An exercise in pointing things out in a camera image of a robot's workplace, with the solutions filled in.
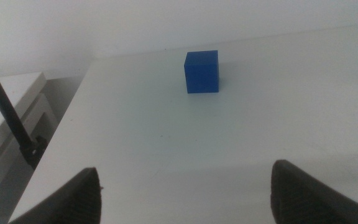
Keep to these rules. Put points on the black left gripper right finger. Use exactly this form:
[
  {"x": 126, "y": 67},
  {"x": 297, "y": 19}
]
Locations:
[{"x": 306, "y": 199}]

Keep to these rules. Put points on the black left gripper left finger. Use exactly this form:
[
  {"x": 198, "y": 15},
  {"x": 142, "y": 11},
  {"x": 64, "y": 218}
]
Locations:
[{"x": 73, "y": 202}]

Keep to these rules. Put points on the blue cube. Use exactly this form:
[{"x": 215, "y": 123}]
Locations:
[{"x": 202, "y": 73}]

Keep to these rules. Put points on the black pole with clamp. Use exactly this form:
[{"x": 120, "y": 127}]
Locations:
[{"x": 5, "y": 107}]

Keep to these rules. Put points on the white side table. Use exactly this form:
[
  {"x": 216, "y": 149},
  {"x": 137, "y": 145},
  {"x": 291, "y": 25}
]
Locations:
[{"x": 2, "y": 99}]

